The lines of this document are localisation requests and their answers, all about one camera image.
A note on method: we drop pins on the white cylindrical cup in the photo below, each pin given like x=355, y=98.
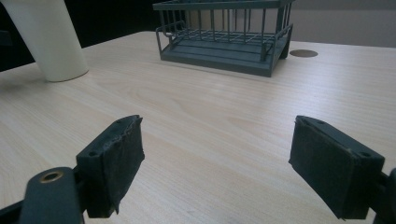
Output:
x=49, y=39

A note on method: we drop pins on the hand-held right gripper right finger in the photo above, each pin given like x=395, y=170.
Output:
x=333, y=169

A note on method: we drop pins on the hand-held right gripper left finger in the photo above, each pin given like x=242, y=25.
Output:
x=110, y=168

